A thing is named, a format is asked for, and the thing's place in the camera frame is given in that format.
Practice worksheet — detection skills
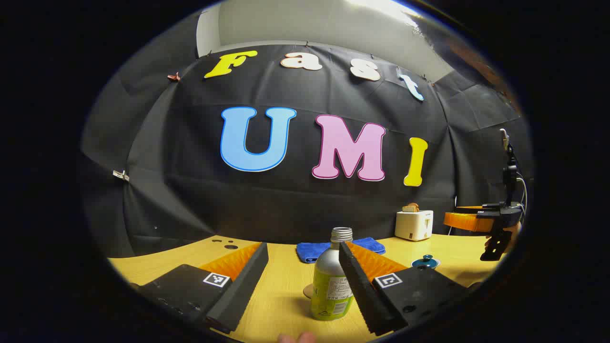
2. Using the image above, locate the black tripod stand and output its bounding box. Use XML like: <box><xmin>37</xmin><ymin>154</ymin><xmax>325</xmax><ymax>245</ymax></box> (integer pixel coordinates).
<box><xmin>499</xmin><ymin>128</ymin><xmax>527</xmax><ymax>210</ymax></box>

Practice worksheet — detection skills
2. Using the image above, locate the black backdrop cloth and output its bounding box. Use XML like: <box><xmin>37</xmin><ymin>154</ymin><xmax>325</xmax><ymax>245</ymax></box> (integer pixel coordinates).
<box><xmin>81</xmin><ymin>40</ymin><xmax>534</xmax><ymax>258</ymax></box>

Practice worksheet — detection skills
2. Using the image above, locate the silver green label water bottle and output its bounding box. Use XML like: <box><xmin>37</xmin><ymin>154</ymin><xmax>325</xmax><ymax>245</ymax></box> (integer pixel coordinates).
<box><xmin>311</xmin><ymin>227</ymin><xmax>354</xmax><ymax>321</ymax></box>

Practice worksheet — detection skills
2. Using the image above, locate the cream toaster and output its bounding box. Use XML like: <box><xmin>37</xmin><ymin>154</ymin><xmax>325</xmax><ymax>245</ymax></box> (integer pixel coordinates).
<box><xmin>395</xmin><ymin>210</ymin><xmax>434</xmax><ymax>242</ymax></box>

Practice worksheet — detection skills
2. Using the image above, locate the folded blue cloth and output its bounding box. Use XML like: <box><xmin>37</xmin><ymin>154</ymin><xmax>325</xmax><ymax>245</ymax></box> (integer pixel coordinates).
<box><xmin>296</xmin><ymin>237</ymin><xmax>386</xmax><ymax>264</ymax></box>

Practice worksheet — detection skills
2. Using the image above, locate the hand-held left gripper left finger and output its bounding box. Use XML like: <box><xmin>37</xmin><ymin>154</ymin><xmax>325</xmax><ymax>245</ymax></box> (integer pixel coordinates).
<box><xmin>128</xmin><ymin>242</ymin><xmax>269</xmax><ymax>334</ymax></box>

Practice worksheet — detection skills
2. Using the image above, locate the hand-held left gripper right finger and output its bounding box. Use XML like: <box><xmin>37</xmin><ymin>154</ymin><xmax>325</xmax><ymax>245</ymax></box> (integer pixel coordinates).
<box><xmin>338</xmin><ymin>241</ymin><xmax>472</xmax><ymax>337</ymax></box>

